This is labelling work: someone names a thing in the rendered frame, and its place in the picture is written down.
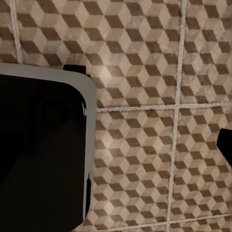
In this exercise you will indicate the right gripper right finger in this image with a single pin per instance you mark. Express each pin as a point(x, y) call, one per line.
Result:
point(224, 143)

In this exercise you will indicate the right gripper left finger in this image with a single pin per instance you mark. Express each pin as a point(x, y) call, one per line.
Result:
point(12, 144)

